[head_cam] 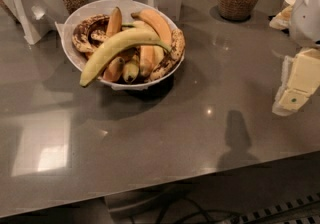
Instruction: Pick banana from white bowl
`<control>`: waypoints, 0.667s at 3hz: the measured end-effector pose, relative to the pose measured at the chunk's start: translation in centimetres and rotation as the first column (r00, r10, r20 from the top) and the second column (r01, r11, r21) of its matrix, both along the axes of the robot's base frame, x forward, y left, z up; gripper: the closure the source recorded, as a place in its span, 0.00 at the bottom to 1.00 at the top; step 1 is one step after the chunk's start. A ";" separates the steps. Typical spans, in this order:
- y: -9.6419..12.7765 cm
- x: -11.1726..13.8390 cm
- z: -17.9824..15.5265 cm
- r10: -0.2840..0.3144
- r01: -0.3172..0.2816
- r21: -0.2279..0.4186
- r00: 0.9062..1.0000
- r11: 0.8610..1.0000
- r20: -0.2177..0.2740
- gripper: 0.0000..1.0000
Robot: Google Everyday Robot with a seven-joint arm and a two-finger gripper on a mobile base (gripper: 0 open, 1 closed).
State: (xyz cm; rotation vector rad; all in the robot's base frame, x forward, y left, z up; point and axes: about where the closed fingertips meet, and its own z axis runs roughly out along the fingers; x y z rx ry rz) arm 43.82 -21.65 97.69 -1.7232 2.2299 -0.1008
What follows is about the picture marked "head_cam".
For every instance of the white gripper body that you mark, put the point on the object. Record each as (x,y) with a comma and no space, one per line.
(307,18)

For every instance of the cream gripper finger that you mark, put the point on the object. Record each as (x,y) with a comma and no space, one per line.
(282,16)
(300,79)

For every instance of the long yellow banana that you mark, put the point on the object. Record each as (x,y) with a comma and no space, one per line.
(116,44)

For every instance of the spotted banana right rim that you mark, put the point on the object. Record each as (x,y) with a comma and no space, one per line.
(172,58)

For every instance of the orange banana top right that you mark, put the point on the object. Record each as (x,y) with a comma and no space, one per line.
(157,22)

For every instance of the yellow banana centre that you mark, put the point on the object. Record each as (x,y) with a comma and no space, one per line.
(150,56)

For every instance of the small banana front middle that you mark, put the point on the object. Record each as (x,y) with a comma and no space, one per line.
(131,69)

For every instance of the small banana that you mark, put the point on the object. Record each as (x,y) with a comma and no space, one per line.
(131,69)
(114,70)

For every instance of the orange upright banana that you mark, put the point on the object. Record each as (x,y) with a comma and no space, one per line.
(115,22)

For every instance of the small banana front left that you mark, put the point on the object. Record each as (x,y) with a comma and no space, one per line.
(114,70)

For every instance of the brown spotted curved banana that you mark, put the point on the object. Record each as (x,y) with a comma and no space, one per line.
(81,33)

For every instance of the black white striped strip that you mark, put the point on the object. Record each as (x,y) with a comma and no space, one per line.
(303,210)

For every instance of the left white stand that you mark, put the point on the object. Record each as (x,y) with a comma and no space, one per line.
(37,17)

